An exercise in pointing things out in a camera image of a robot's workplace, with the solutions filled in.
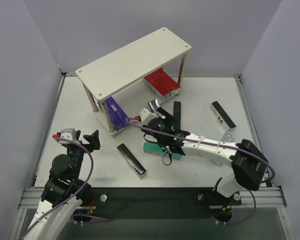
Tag purple toothpaste box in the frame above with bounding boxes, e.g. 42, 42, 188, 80
106, 100, 123, 131
111, 100, 128, 128

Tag red silver toothpaste box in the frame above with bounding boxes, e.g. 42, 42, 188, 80
151, 70, 179, 97

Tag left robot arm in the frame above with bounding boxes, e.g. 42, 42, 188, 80
19, 128, 101, 240

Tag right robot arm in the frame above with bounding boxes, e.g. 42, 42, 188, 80
137, 108, 268, 204

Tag white two-tier shelf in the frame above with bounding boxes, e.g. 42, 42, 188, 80
75, 27, 192, 138

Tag black box under R&O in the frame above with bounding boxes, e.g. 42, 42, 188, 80
173, 101, 181, 131

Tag teal toothpaste box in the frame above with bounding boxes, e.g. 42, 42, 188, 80
143, 142, 182, 160

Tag black toothpaste box left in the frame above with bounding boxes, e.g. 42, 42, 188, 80
116, 143, 147, 179

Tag black toothpaste box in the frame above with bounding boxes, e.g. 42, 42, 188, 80
116, 143, 147, 179
210, 101, 237, 131

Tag black toothpaste box right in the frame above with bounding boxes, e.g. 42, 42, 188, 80
210, 101, 237, 131

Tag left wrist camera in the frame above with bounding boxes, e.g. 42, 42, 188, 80
52, 128, 77, 145

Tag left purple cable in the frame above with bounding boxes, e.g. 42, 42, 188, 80
17, 138, 112, 240

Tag purple cable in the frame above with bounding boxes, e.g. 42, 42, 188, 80
17, 138, 112, 240
124, 117, 276, 226

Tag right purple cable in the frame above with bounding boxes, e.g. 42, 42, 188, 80
124, 117, 276, 226

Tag aluminium frame rail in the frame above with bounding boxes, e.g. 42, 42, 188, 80
13, 74, 286, 240

